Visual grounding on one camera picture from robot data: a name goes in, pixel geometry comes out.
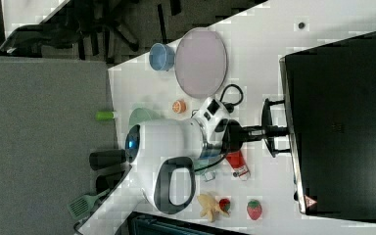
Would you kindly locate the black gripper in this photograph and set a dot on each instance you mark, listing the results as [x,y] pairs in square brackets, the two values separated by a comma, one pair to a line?
[236,135]

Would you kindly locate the black toaster oven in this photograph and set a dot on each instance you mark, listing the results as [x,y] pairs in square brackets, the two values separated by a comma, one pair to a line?
[329,96]

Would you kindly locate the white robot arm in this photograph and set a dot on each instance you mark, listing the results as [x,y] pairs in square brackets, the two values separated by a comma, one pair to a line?
[157,148]

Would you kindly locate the red ketchup bottle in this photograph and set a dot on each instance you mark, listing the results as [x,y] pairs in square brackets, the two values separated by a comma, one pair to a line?
[239,166]

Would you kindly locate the small red strawberry toy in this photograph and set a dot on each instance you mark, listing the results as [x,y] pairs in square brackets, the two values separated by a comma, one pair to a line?
[225,204]

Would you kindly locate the orange slice toy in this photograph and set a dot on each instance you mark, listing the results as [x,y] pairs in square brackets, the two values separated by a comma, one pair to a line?
[179,106]

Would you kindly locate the toy banana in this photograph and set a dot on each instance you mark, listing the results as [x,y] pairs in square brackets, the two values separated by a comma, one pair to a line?
[210,207]

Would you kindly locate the round grey plate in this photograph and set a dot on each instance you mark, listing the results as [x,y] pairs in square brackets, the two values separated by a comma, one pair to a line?
[200,63]

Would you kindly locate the blue cup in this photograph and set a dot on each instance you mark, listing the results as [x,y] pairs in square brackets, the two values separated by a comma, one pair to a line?
[161,57]

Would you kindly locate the green colander basket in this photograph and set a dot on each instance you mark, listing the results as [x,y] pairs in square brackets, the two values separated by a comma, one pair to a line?
[142,114]

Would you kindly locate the green marker tube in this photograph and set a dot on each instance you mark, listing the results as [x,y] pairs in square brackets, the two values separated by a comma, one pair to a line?
[106,115]

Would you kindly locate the black cylinder holder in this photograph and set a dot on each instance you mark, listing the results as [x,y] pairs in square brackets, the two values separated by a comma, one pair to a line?
[103,159]

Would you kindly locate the green spatula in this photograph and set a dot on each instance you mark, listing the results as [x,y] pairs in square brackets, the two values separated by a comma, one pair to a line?
[81,207]

